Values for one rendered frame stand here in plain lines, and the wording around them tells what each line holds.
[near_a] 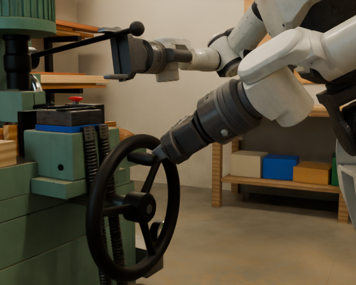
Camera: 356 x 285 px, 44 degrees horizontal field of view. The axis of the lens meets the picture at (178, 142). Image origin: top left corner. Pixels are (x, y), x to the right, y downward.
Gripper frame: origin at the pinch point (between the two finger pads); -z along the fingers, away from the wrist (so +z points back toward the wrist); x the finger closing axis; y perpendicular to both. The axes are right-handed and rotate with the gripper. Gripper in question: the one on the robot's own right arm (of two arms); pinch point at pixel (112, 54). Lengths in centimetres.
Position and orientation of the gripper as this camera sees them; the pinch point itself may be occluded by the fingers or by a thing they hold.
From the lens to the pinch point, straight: 107.6
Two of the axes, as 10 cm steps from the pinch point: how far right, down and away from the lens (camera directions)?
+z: 5.2, -1.1, 8.4
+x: 1.1, 9.9, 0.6
